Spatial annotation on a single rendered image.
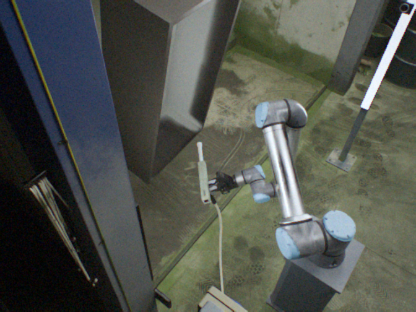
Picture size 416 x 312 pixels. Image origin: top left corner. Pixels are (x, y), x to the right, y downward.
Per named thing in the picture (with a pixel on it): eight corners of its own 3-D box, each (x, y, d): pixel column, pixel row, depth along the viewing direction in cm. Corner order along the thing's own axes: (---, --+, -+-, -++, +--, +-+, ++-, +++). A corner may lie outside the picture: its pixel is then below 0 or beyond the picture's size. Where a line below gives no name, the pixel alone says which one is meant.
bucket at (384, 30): (377, 63, 406) (387, 40, 384) (352, 53, 417) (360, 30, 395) (387, 51, 422) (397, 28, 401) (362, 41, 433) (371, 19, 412)
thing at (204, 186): (220, 216, 229) (208, 196, 213) (213, 219, 230) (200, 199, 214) (212, 160, 263) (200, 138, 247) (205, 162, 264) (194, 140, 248)
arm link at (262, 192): (275, 196, 213) (269, 176, 218) (256, 200, 211) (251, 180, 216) (272, 202, 221) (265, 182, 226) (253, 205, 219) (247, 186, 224)
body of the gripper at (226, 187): (221, 195, 228) (239, 189, 226) (216, 187, 222) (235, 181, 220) (219, 186, 233) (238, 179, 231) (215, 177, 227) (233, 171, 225)
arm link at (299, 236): (328, 255, 163) (289, 93, 174) (291, 264, 160) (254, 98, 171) (313, 252, 178) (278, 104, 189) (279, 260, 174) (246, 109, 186)
